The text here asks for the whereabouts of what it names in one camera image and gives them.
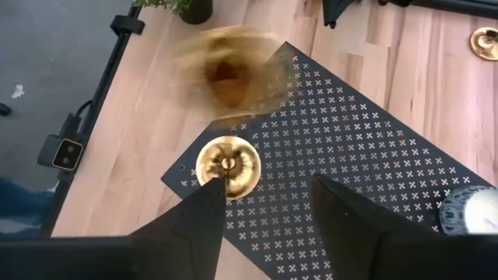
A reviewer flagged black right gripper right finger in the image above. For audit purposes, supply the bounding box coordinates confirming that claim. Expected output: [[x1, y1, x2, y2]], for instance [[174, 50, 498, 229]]
[[313, 173, 498, 280]]

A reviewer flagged person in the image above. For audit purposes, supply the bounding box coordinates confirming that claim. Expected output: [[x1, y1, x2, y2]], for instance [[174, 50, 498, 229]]
[[0, 177, 55, 239]]

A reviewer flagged green plant in black pot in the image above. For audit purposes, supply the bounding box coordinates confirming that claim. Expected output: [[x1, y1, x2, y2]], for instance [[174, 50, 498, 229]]
[[132, 0, 214, 25]]

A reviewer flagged black perforated metal shelf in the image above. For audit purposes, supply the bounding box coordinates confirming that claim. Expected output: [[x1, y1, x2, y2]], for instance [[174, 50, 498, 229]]
[[160, 40, 498, 280]]

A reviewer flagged black table-level camera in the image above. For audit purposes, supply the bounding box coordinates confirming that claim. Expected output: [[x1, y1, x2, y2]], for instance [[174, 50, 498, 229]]
[[37, 134, 85, 172]]

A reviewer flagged black camera cable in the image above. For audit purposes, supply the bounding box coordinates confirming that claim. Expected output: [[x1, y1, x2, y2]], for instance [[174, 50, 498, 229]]
[[61, 99, 94, 137]]

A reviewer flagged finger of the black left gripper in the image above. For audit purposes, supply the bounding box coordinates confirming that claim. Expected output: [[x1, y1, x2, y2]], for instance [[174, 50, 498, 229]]
[[333, 0, 354, 29], [321, 0, 338, 29]]

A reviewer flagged black table edge clamp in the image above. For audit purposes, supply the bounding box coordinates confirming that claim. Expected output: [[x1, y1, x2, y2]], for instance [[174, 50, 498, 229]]
[[110, 14, 146, 37]]

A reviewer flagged tall gold candlestick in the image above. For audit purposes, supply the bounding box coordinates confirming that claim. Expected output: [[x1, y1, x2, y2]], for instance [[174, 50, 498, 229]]
[[468, 26, 498, 62], [170, 25, 296, 200]]

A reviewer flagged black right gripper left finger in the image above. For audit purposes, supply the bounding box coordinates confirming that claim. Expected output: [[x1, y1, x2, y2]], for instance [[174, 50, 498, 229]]
[[0, 177, 228, 280]]

